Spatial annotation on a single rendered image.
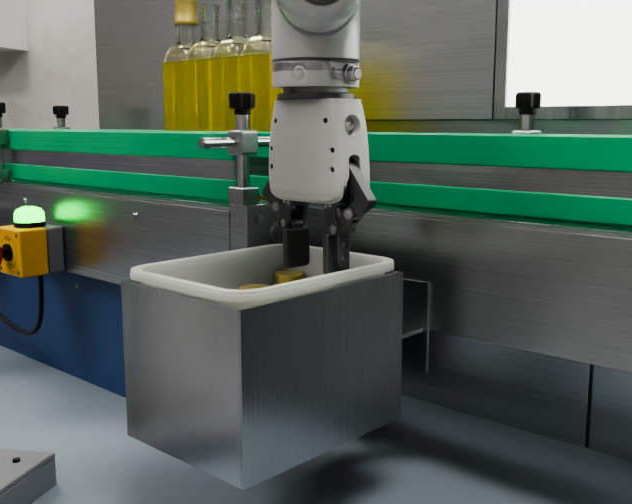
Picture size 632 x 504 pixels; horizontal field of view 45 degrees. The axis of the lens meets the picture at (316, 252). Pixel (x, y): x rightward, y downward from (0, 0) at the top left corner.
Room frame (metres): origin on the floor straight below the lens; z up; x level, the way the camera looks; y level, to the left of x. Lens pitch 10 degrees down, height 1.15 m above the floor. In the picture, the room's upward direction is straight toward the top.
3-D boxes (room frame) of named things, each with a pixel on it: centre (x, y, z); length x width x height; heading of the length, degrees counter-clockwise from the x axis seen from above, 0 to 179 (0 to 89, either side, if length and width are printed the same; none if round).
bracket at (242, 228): (0.91, 0.06, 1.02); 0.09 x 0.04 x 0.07; 137
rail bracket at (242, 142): (0.89, 0.07, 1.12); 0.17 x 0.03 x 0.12; 137
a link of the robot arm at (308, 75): (0.76, 0.00, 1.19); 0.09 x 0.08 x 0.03; 46
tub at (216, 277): (0.74, 0.05, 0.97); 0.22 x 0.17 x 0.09; 137
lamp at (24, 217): (1.14, 0.43, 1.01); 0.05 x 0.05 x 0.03
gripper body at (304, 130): (0.76, 0.00, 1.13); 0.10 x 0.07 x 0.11; 46
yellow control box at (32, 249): (1.14, 0.43, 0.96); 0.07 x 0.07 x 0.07; 47
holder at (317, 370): (0.76, 0.03, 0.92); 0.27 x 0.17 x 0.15; 137
